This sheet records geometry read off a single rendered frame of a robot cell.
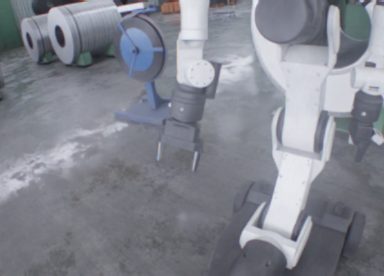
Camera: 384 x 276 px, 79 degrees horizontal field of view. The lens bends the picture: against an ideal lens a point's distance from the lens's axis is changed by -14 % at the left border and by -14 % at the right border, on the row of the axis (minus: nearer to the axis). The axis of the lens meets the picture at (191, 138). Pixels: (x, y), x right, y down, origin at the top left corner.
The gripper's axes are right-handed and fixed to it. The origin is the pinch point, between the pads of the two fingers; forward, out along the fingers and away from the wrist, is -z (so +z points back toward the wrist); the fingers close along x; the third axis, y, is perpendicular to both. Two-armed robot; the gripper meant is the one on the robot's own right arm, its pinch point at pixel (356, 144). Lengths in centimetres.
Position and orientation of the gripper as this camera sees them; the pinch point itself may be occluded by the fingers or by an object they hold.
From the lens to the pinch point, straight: 96.3
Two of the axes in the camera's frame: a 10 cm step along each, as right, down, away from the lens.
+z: -0.8, -8.4, -5.4
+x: 2.9, -5.4, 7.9
